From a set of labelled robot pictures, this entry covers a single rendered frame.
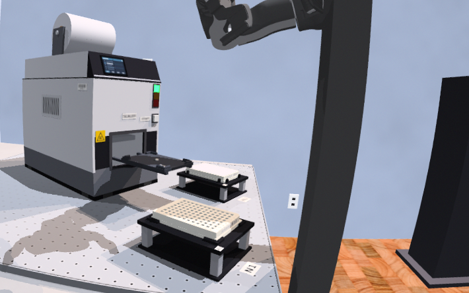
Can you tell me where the white material roll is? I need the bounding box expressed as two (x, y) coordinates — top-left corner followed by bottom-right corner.
(52, 13), (116, 54)

